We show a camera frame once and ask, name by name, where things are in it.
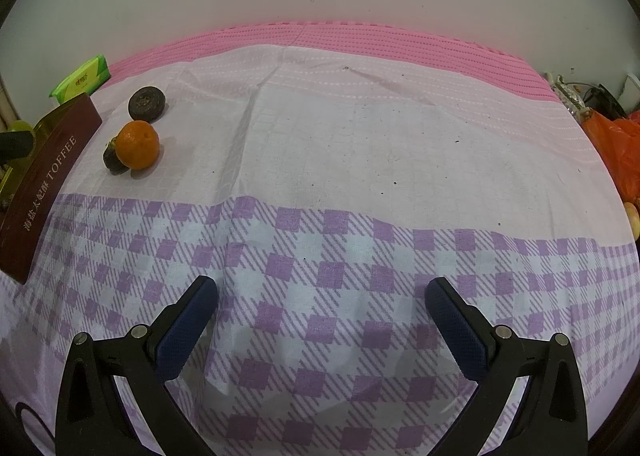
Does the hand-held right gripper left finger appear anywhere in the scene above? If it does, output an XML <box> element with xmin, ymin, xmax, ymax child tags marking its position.
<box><xmin>55</xmin><ymin>276</ymin><xmax>219</xmax><ymax>456</ymax></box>

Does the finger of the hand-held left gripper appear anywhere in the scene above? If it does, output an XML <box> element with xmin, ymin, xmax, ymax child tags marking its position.
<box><xmin>0</xmin><ymin>131</ymin><xmax>35</xmax><ymax>161</ymax></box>

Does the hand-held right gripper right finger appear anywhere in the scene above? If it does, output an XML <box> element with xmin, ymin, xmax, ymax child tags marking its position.
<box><xmin>424</xmin><ymin>277</ymin><xmax>589</xmax><ymax>456</ymax></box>

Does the gold tin box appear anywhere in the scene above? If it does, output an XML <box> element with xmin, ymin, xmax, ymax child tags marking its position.
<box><xmin>0</xmin><ymin>94</ymin><xmax>103</xmax><ymax>285</ymax></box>

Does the green tissue pack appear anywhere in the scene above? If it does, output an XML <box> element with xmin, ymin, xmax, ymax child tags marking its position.
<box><xmin>48</xmin><ymin>54</ymin><xmax>112</xmax><ymax>105</ymax></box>

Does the dark wrinkled fruit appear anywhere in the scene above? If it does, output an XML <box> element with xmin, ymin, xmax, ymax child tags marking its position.
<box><xmin>128</xmin><ymin>86</ymin><xmax>168</xmax><ymax>121</ymax></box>
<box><xmin>102</xmin><ymin>136</ymin><xmax>126</xmax><ymax>174</ymax></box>

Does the orange mandarin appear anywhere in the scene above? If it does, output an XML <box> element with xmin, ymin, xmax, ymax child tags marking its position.
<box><xmin>116</xmin><ymin>120</ymin><xmax>161</xmax><ymax>171</ymax></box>

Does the pink purple checked tablecloth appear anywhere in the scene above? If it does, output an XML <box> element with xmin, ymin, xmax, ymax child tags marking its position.
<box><xmin>0</xmin><ymin>20</ymin><xmax>640</xmax><ymax>456</ymax></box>

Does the yellow round fruit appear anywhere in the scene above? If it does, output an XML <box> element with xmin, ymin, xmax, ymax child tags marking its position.
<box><xmin>622</xmin><ymin>202</ymin><xmax>640</xmax><ymax>241</ymax></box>

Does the orange plastic bag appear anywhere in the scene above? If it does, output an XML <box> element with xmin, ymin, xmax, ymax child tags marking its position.
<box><xmin>582</xmin><ymin>110</ymin><xmax>640</xmax><ymax>201</ymax></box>

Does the silver foil packet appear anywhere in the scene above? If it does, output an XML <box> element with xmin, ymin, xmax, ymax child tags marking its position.
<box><xmin>545</xmin><ymin>73</ymin><xmax>593</xmax><ymax>123</ymax></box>

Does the black cable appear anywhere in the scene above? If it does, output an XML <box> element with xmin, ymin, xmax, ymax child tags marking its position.
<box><xmin>582</xmin><ymin>83</ymin><xmax>627</xmax><ymax>119</ymax></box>

